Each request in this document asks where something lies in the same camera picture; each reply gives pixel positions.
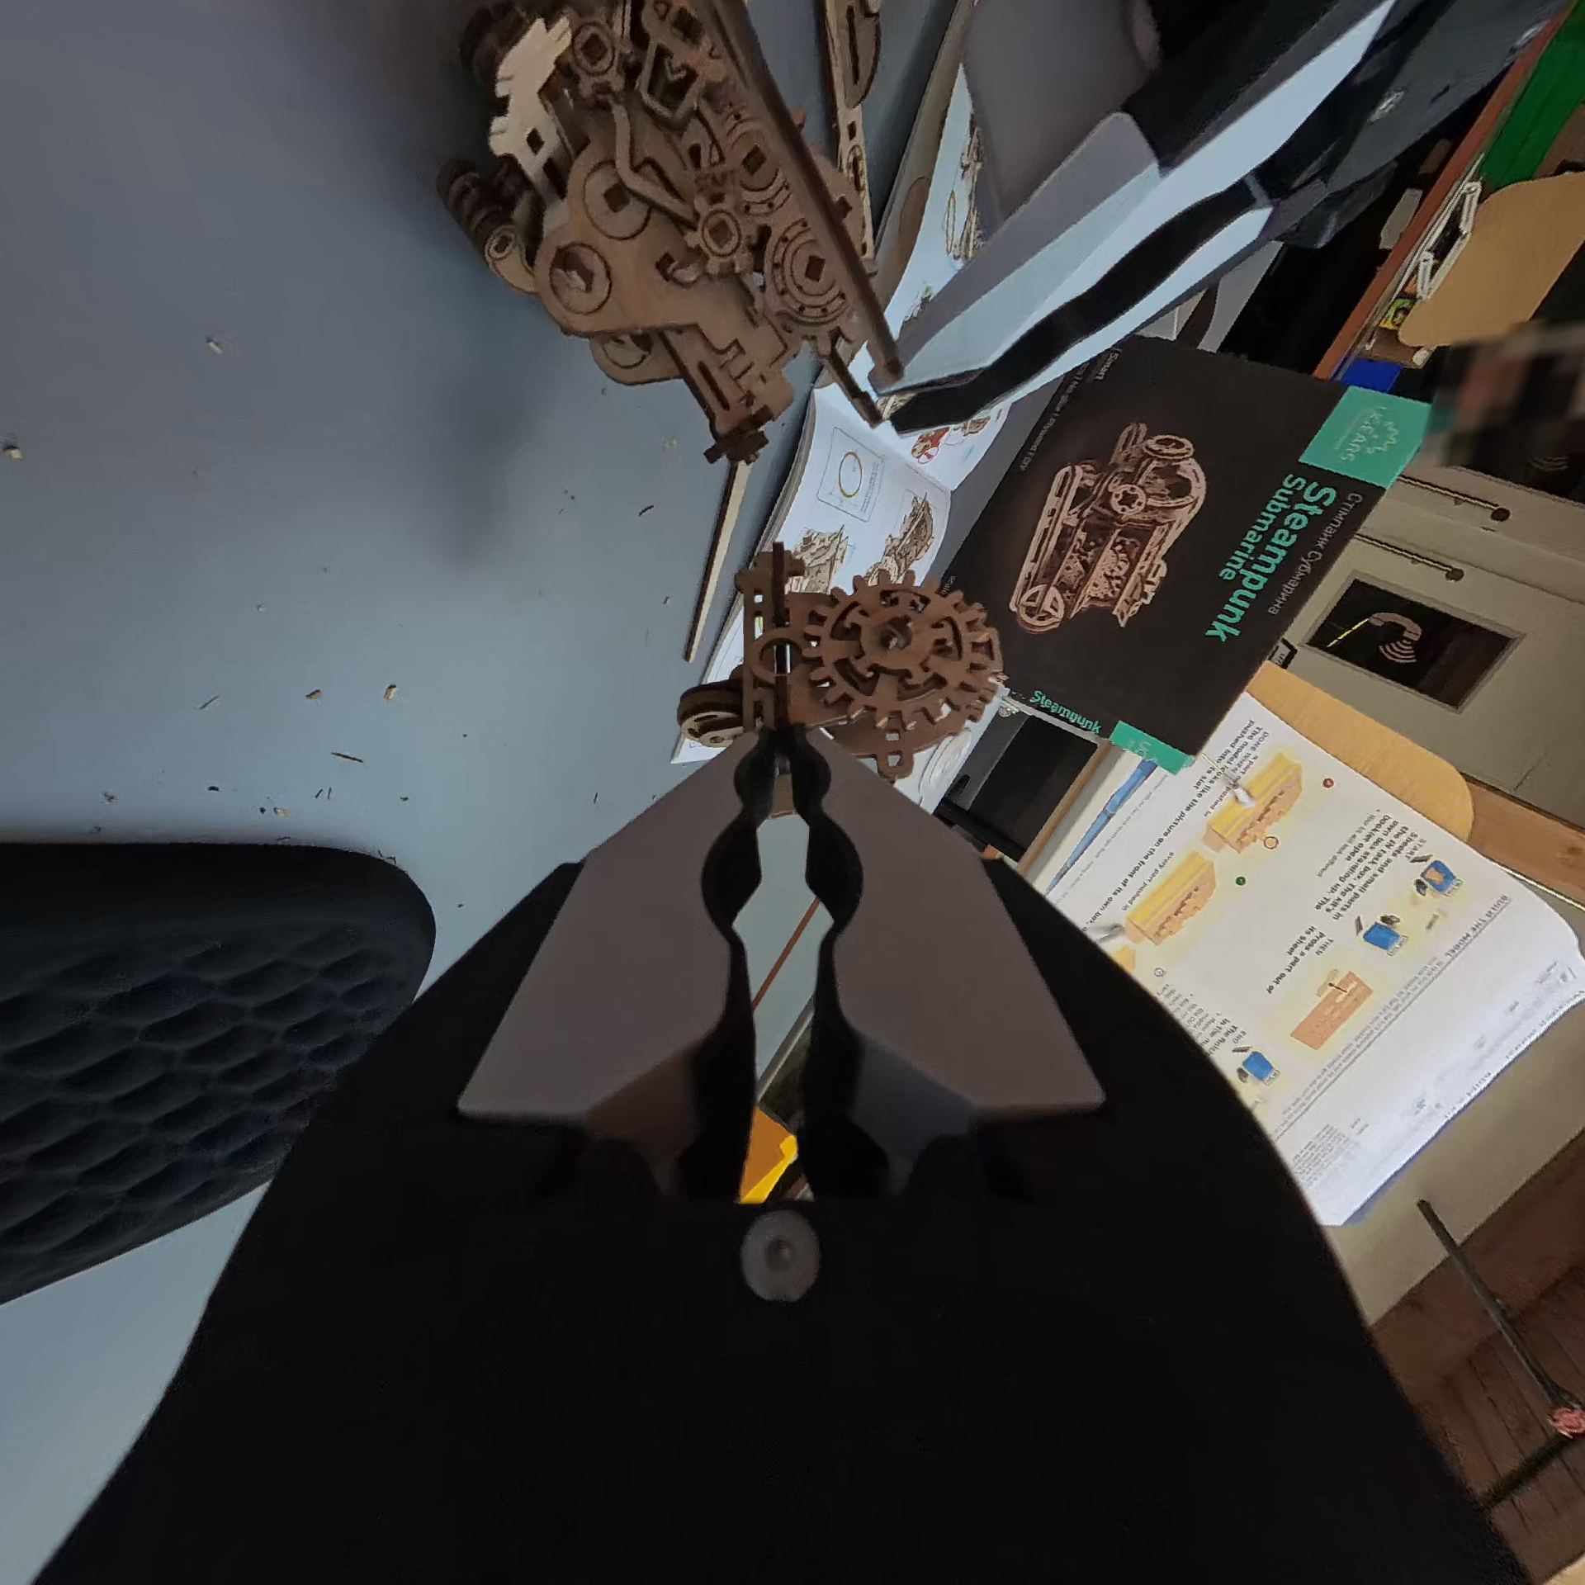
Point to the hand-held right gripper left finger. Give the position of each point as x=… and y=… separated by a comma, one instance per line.
x=594, y=978

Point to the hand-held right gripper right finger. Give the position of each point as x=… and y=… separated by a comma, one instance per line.
x=959, y=978

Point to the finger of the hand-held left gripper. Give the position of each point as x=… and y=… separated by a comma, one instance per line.
x=1113, y=261
x=1053, y=99

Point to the dark wooden gear assembly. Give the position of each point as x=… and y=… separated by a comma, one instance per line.
x=885, y=644

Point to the wooden mechanical model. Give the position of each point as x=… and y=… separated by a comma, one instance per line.
x=657, y=210

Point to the yellow storage bin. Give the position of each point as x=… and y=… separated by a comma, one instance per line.
x=760, y=1158

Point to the blue plastic bin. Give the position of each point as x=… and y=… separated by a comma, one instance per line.
x=1374, y=374

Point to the black puzzle box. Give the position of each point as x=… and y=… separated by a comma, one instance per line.
x=1176, y=582

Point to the instruction booklet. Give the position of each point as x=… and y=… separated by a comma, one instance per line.
x=855, y=484

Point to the brown cardboard piece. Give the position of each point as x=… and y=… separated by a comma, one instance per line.
x=1510, y=261

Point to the printed instruction sheet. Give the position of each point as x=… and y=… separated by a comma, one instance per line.
x=1362, y=991

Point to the thin wooden stick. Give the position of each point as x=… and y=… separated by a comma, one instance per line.
x=717, y=557

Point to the green panel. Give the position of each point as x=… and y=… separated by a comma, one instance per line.
x=1542, y=112

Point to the plywood board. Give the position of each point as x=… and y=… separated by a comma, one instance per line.
x=1362, y=731

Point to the black framed sign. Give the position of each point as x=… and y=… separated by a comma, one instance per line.
x=1411, y=644

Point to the white cabinet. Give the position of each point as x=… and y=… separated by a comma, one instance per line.
x=1536, y=582

